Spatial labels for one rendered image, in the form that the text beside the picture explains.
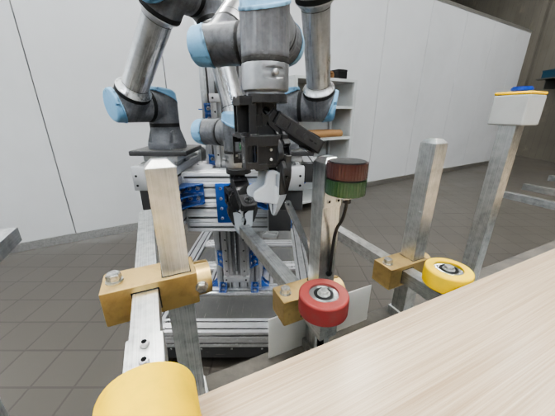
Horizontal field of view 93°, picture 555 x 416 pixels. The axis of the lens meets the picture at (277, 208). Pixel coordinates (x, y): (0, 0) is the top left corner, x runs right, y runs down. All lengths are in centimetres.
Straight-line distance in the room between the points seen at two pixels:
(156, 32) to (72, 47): 210
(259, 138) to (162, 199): 18
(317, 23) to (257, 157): 58
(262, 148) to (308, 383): 32
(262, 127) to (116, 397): 37
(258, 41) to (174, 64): 265
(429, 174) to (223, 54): 46
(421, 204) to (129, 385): 55
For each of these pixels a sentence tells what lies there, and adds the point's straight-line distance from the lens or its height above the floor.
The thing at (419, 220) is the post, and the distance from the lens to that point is 63.
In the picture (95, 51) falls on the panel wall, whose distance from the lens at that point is 302.
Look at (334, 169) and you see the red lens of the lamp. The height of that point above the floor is 110.
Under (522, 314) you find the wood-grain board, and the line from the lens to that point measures 55.
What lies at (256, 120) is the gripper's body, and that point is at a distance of 44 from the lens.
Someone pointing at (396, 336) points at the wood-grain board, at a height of 90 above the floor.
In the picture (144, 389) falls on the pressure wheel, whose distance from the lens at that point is 26.
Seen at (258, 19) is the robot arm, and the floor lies 130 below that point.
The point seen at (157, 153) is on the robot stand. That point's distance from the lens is 114.
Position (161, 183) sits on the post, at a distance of 35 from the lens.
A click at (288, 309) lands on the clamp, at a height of 86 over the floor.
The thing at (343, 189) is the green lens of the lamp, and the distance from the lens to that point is 38.
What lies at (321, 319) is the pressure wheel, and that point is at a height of 89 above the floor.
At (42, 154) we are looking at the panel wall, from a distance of 306.
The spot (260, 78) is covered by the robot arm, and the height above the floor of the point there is 122.
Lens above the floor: 118
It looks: 20 degrees down
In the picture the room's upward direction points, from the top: straight up
